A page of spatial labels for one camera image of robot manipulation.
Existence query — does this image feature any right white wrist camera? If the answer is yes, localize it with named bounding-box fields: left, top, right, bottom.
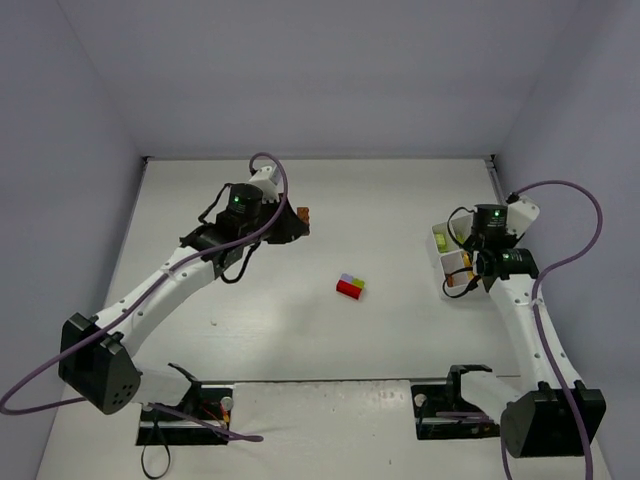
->
left=506, top=193, right=540, bottom=240

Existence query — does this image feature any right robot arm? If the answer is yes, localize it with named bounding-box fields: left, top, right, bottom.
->
left=445, top=200, right=606, bottom=458

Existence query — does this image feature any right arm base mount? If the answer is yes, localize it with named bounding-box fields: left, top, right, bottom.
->
left=410, top=364, right=500, bottom=441

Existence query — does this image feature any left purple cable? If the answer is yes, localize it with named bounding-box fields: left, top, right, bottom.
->
left=0, top=152, right=290, bottom=444

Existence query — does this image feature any purple cable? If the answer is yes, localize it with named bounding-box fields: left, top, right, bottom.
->
left=434, top=179, right=604, bottom=480
left=0, top=152, right=290, bottom=444

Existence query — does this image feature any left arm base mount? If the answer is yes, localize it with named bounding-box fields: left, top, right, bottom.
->
left=135, top=362, right=236, bottom=476

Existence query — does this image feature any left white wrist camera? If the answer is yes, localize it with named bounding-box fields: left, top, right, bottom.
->
left=248, top=166, right=282, bottom=203

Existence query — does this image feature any brown plate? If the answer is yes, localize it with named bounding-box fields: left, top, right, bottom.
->
left=296, top=207, right=310, bottom=226

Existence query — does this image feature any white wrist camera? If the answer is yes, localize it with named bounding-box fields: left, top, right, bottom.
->
left=248, top=166, right=282, bottom=203
left=506, top=193, right=540, bottom=240

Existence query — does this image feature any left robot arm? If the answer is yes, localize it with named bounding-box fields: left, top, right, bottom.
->
left=58, top=183, right=310, bottom=415

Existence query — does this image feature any red long lego brick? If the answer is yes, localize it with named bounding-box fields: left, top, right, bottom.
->
left=336, top=280, right=364, bottom=300

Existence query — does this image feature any light green lego brick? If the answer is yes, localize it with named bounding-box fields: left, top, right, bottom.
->
left=434, top=233, right=448, bottom=253

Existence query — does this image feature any white divided container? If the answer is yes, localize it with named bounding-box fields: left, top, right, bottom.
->
left=425, top=207, right=488, bottom=302

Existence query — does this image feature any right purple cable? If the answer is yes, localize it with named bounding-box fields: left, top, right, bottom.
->
left=434, top=179, right=604, bottom=480

